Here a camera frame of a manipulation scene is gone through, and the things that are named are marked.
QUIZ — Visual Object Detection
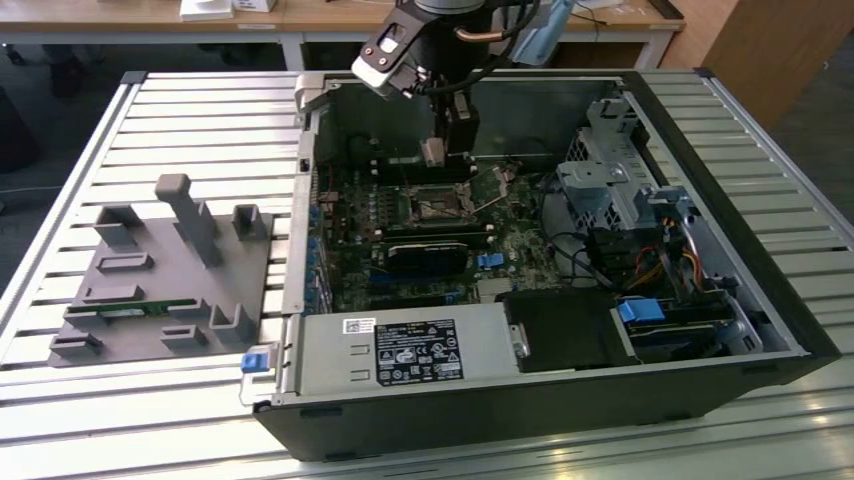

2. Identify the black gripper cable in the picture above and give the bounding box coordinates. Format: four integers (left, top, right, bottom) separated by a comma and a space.
412, 0, 543, 97

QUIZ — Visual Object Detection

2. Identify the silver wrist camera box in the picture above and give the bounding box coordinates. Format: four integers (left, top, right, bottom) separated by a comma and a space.
351, 22, 420, 100

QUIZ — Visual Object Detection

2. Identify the silver perforated drive cage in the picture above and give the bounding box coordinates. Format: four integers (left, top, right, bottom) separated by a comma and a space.
552, 97, 702, 241

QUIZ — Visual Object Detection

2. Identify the coloured power wire bundle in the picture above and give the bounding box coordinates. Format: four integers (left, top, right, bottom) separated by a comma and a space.
626, 214, 707, 296

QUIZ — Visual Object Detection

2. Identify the silver chipset heatsink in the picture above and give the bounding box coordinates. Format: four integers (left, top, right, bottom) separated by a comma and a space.
476, 278, 516, 302

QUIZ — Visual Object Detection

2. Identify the large white box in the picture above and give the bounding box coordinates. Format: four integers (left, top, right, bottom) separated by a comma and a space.
177, 0, 237, 23

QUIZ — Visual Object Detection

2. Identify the black graphics card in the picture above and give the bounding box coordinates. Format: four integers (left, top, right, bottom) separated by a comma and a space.
383, 239, 472, 280

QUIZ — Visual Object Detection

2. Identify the blue disk carrier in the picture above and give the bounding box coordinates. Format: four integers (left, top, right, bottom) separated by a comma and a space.
616, 297, 667, 327

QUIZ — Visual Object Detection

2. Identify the black internal cable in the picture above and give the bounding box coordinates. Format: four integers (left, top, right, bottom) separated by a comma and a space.
539, 229, 626, 294

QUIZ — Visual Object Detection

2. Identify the pale blue teach pendant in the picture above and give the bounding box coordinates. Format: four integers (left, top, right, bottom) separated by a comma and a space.
514, 0, 580, 67

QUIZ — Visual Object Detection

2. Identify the green motherboard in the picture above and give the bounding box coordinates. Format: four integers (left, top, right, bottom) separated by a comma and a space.
310, 159, 592, 314

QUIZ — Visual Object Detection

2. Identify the grey parts rack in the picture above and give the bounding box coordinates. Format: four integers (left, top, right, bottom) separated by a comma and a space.
47, 172, 280, 370

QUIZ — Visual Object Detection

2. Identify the black plastic air shroud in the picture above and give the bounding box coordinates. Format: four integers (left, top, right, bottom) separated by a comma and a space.
500, 288, 643, 375

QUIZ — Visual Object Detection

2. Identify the green RAM stick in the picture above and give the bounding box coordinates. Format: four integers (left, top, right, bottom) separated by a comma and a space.
65, 298, 201, 320

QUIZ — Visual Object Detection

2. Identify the long wooden desk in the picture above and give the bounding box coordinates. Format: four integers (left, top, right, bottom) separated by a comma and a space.
0, 0, 688, 71

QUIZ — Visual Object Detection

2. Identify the silver power supply unit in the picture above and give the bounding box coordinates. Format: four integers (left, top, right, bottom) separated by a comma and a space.
292, 302, 532, 397

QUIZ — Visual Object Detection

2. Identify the metal socket cover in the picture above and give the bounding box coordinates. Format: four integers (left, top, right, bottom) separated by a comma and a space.
466, 166, 520, 215

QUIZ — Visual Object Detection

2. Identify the CPU socket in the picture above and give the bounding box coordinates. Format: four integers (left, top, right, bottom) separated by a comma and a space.
404, 183, 476, 225

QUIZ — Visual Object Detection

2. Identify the wooden cabinet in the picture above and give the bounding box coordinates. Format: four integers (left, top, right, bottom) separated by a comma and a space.
659, 0, 854, 132

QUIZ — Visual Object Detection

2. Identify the black open PC case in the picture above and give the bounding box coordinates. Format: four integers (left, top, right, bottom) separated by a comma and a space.
236, 68, 843, 464

